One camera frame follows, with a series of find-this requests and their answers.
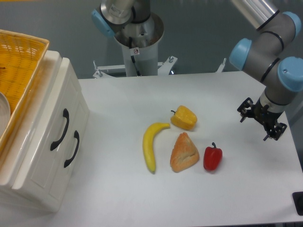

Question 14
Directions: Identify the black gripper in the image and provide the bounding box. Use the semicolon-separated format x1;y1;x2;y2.
237;97;287;141

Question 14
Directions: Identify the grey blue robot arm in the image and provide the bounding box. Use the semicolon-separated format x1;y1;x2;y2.
91;0;303;140

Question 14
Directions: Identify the white drawer cabinet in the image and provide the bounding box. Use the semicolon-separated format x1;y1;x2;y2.
0;51;89;212

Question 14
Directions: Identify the red bell pepper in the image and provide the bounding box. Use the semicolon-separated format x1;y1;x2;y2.
203;142;223;171

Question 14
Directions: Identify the yellow bell pepper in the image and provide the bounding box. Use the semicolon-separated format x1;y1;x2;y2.
170;105;197;131

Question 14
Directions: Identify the orange bread wedge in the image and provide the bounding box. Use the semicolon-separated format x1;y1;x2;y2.
170;132;200;173

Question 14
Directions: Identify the yellow banana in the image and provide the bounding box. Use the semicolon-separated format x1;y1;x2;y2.
143;122;170;174

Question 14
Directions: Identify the yellow wicker basket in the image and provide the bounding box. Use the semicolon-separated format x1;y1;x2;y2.
0;30;49;149

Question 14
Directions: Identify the white plate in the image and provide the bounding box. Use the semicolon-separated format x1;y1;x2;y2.
0;93;10;136

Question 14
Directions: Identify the black cable on pedestal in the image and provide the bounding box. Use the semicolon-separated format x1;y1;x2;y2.
128;36;142;77

